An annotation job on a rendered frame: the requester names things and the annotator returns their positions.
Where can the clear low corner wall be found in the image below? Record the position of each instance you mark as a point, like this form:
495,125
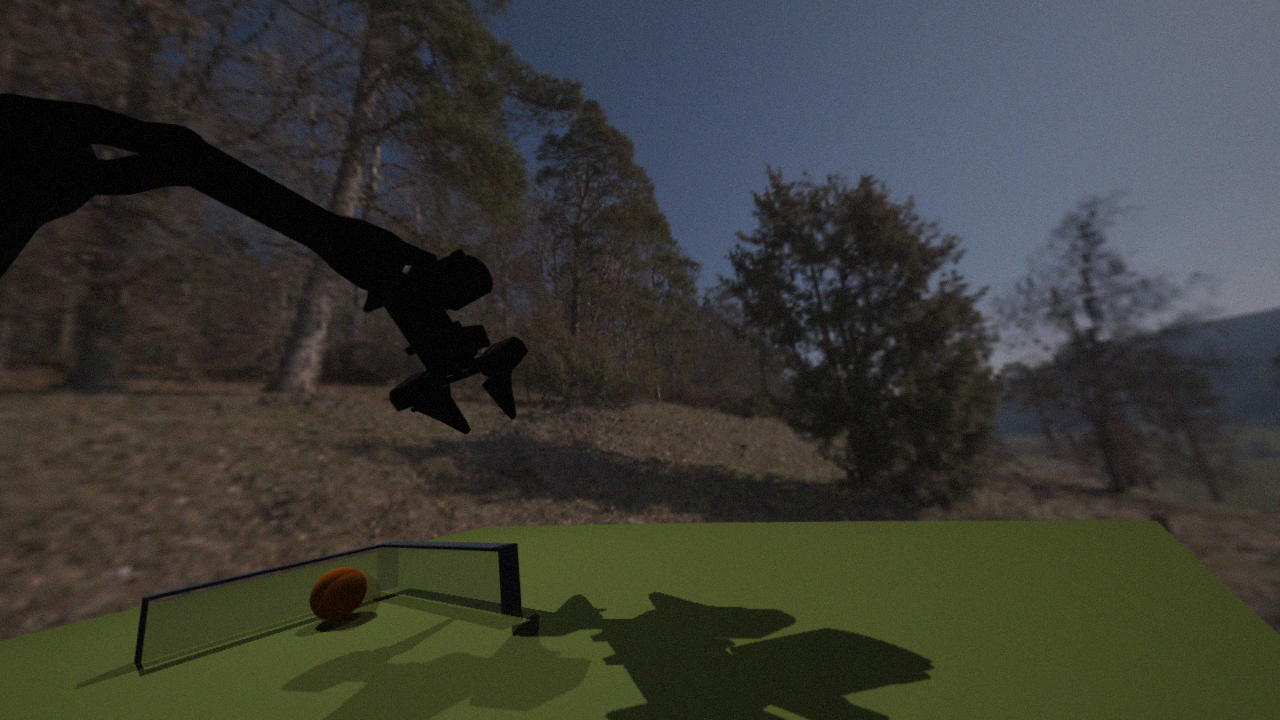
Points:
182,621

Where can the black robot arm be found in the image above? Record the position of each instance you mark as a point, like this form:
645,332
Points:
48,169

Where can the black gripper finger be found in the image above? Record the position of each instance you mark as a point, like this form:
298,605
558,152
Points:
442,407
500,388

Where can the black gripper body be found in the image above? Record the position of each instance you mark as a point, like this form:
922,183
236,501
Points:
443,352

